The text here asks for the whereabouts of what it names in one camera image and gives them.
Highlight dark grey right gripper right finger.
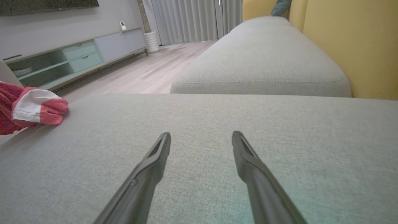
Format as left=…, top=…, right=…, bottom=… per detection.
left=231, top=130, right=309, bottom=224

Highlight white ribbed plant pot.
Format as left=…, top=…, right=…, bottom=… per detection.
left=144, top=30, right=161, bottom=54

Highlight brown plant trunk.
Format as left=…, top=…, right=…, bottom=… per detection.
left=137, top=0, right=152, bottom=34

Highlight grey fabric cushion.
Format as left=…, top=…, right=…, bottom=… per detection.
left=0, top=93, right=398, bottom=224

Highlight yellow sofa back cushion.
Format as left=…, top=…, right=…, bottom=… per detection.
left=289, top=0, right=309, bottom=33
left=303, top=0, right=398, bottom=100

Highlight teal throw pillow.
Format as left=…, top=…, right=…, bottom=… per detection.
left=271, top=0, right=292, bottom=17

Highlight black flat television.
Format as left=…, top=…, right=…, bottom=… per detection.
left=0, top=0, right=100, bottom=17

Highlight stack of white plates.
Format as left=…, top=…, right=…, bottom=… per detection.
left=12, top=66, right=33, bottom=78

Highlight mint grey tv cabinet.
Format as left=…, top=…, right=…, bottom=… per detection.
left=3, top=28, right=149, bottom=92

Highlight red white striped shorts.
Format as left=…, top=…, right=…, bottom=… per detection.
left=0, top=81, right=70, bottom=136

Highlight grey pleated curtain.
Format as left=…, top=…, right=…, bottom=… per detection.
left=150, top=0, right=243, bottom=46

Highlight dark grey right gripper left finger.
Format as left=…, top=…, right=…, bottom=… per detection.
left=93, top=132, right=172, bottom=224

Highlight grey sofa seat cushion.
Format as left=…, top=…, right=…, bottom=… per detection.
left=170, top=16, right=353, bottom=98

